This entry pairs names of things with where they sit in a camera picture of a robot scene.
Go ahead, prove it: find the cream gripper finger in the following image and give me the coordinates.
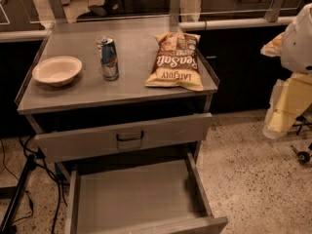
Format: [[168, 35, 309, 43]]
[[260, 33, 284, 58], [262, 74, 312, 139]]

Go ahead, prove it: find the blue silver redbull can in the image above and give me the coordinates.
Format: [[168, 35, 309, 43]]
[[96, 35, 119, 81]]

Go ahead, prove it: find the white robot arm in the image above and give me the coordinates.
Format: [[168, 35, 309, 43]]
[[260, 4, 312, 138]]

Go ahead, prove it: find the grey top drawer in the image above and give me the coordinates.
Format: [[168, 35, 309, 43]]
[[35, 113, 212, 163]]

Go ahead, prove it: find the grey metal drawer cabinet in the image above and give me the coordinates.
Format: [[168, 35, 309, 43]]
[[15, 15, 220, 164]]

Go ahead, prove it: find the open grey middle drawer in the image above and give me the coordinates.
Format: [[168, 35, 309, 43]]
[[64, 151, 227, 234]]

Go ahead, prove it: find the brown sea salt chips bag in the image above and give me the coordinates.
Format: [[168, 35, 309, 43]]
[[145, 32, 204, 92]]

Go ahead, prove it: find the person in dark shirt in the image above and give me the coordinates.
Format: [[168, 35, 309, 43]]
[[77, 0, 170, 20]]

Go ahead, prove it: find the white paper bowl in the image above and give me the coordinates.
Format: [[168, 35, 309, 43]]
[[32, 56, 82, 87]]

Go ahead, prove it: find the black tripod leg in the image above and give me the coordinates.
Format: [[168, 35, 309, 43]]
[[0, 154, 35, 234]]

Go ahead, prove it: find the white horizontal rail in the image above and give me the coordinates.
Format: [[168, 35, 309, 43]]
[[179, 17, 293, 31]]

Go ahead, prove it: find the metal post bracket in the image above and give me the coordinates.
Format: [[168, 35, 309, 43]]
[[264, 0, 284, 22]]

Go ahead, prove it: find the black drawer handle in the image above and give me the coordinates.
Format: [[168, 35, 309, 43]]
[[116, 131, 144, 141]]

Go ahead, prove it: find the black floor cable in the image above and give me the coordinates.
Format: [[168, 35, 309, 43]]
[[0, 135, 69, 234]]

